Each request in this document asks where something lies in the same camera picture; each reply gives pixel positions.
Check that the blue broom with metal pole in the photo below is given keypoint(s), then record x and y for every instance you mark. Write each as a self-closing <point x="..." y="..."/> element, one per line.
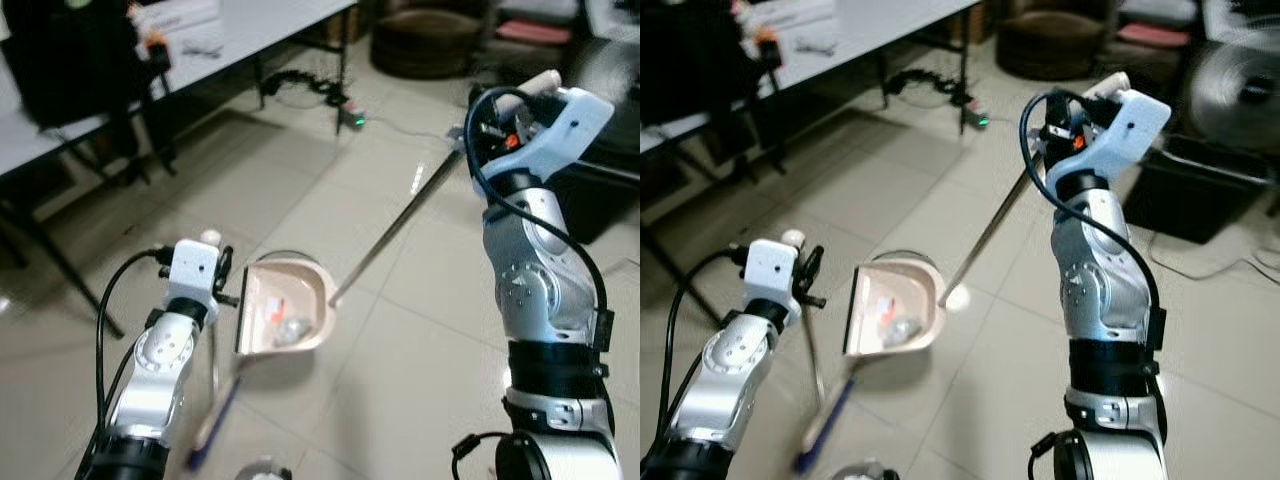
<point x="826" y="422"/>
<point x="215" y="422"/>

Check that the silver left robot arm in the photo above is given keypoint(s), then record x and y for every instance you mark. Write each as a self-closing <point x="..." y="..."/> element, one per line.
<point x="160" y="362"/>
<point x="728" y="372"/>

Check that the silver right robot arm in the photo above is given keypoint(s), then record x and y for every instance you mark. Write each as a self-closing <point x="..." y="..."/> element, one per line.
<point x="1100" y="270"/>
<point x="540" y="270"/>

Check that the round floor fan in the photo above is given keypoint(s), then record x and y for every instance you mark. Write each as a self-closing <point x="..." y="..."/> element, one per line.
<point x="610" y="80"/>
<point x="1235" y="95"/>

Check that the red white wrapper scrap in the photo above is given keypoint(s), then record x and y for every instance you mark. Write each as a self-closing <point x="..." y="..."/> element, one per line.
<point x="272" y="307"/>
<point x="883" y="309"/>

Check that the crumpled clear plastic scrap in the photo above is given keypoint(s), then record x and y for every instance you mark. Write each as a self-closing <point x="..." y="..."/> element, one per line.
<point x="293" y="332"/>
<point x="901" y="332"/>

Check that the round brown stool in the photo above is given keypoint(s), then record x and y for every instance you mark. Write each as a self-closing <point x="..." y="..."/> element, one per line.
<point x="430" y="45"/>
<point x="1055" y="45"/>

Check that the power strip with green light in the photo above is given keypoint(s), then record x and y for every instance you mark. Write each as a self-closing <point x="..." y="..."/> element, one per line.
<point x="975" y="112"/>
<point x="352" y="112"/>

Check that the pink seat cushion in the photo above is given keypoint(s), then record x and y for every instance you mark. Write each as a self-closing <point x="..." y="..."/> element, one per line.
<point x="535" y="32"/>
<point x="1155" y="35"/>

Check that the black box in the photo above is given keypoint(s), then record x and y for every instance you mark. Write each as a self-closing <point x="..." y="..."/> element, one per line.
<point x="605" y="205"/>
<point x="1190" y="195"/>

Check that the white table with black legs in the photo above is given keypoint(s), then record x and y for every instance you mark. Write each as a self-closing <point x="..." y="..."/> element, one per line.
<point x="250" y="30"/>
<point x="880" y="30"/>

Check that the orange black tool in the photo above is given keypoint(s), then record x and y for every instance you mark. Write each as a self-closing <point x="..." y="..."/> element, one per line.
<point x="157" y="48"/>
<point x="769" y="45"/>

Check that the white paper sheets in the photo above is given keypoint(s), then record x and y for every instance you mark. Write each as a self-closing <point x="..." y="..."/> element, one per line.
<point x="180" y="15"/>

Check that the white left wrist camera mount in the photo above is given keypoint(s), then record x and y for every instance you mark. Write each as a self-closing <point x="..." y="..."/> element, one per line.
<point x="192" y="268"/>
<point x="770" y="268"/>

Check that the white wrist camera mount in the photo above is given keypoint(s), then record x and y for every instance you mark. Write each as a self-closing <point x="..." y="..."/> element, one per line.
<point x="192" y="268"/>
<point x="570" y="130"/>
<point x="770" y="268"/>
<point x="1130" y="130"/>

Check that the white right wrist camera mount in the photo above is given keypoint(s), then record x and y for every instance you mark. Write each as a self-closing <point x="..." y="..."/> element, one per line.
<point x="1130" y="130"/>
<point x="570" y="130"/>

